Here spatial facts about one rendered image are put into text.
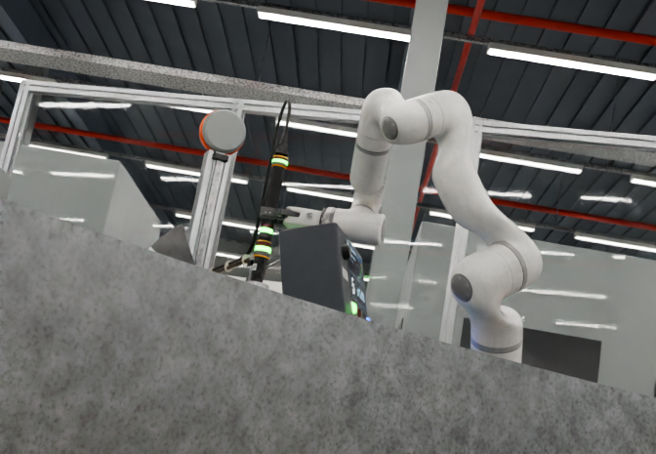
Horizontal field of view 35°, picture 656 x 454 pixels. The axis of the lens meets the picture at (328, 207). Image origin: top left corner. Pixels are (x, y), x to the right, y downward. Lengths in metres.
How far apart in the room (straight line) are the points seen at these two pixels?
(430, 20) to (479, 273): 5.57
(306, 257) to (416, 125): 0.58
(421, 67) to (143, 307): 6.88
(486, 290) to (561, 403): 1.25
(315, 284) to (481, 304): 0.56
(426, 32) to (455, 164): 5.39
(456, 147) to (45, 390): 1.74
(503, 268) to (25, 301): 1.69
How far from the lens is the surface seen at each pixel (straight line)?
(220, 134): 3.50
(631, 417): 1.08
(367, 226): 2.65
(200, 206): 3.44
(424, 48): 7.63
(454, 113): 2.37
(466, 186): 2.31
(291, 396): 0.83
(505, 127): 3.49
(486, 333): 2.36
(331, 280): 1.81
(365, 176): 2.55
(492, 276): 2.26
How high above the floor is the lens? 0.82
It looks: 14 degrees up
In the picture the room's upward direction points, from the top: 10 degrees clockwise
